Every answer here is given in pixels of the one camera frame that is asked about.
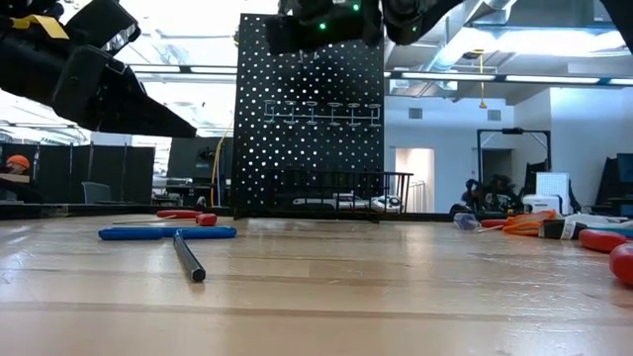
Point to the person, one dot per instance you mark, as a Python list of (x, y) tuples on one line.
[(17, 168)]

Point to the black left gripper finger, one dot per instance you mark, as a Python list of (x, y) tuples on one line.
[(123, 109)]

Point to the white printer box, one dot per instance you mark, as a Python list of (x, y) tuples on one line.
[(541, 204)]

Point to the grey wall vent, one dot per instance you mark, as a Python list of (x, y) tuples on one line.
[(415, 114), (493, 115)]

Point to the black stand frame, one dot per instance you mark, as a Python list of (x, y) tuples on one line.
[(512, 131)]

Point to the ceiling light strip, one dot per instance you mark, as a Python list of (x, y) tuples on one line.
[(445, 76), (549, 79)]

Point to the white work glove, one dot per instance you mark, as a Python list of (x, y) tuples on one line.
[(593, 219)]

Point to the small white pegboard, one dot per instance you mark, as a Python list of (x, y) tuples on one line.
[(553, 184)]

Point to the grey chair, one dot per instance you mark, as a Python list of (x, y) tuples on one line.
[(96, 193)]

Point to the black aluminium rig frame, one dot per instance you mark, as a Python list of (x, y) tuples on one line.
[(99, 210)]

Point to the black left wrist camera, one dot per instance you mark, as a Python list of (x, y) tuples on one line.
[(99, 20)]

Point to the black monitor group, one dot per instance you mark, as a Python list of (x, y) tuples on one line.
[(618, 188)]

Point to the silver ratchet wrench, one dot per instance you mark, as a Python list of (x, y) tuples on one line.
[(390, 203)]

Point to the blue screwdriver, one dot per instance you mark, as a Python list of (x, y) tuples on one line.
[(465, 221)]

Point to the yellow tape tag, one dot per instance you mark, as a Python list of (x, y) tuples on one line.
[(42, 25)]

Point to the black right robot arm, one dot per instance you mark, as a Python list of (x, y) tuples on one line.
[(420, 20)]

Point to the black partition panels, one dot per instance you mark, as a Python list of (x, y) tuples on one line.
[(123, 173)]

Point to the wooden board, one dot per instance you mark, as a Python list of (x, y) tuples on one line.
[(12, 178)]

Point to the black metal pegboard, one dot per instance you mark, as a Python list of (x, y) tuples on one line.
[(306, 163)]

